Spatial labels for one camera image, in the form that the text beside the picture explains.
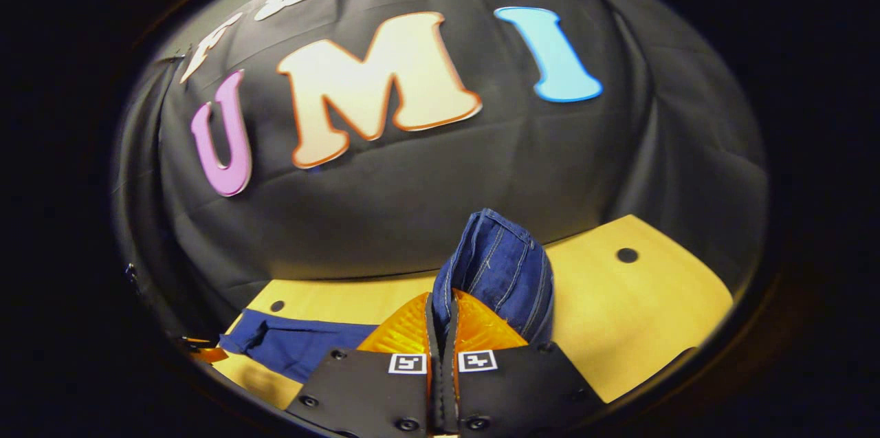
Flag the blue denim jeans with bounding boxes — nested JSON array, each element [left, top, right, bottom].
[[219, 208, 556, 384]]

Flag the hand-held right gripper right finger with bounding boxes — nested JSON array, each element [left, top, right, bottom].
[[441, 289, 607, 437]]

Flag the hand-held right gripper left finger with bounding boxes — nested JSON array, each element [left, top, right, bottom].
[[285, 292, 442, 437]]

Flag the black backdrop cloth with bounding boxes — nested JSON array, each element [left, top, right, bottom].
[[113, 0, 768, 351]]

